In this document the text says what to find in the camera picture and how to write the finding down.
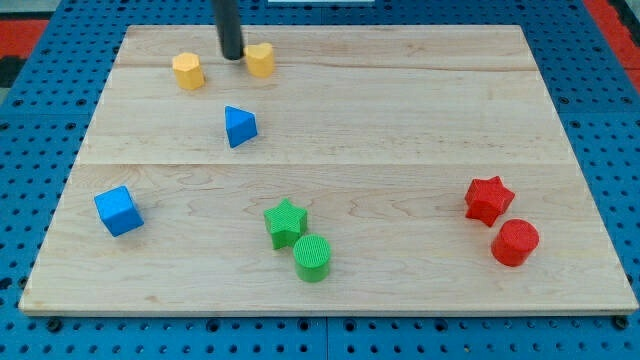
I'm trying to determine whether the light wooden board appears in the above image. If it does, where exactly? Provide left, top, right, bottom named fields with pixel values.
left=19, top=25, right=638, bottom=317

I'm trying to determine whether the green star block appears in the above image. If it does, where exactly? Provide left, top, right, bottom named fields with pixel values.
left=263, top=198, right=308, bottom=250

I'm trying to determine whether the yellow hexagon block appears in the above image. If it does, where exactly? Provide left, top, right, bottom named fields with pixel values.
left=172, top=52, right=205, bottom=90

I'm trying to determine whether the red star block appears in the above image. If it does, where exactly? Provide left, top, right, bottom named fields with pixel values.
left=464, top=176, right=515, bottom=227

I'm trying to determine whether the blue cube block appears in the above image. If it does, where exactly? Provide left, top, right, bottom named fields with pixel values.
left=94, top=186, right=144, bottom=237

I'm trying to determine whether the green cylinder block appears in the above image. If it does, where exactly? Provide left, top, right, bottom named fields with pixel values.
left=293, top=234, right=331, bottom=283

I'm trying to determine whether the red cylinder block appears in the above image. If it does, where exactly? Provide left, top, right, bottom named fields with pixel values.
left=491, top=219, right=540, bottom=267

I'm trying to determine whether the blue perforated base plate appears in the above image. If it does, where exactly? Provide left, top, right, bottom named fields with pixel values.
left=1, top=0, right=639, bottom=359

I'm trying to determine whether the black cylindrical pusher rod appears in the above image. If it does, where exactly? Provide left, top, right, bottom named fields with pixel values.
left=212, top=0, right=244, bottom=61

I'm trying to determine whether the blue triangle block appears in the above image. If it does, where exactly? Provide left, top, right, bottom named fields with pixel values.
left=225, top=106, right=258, bottom=148

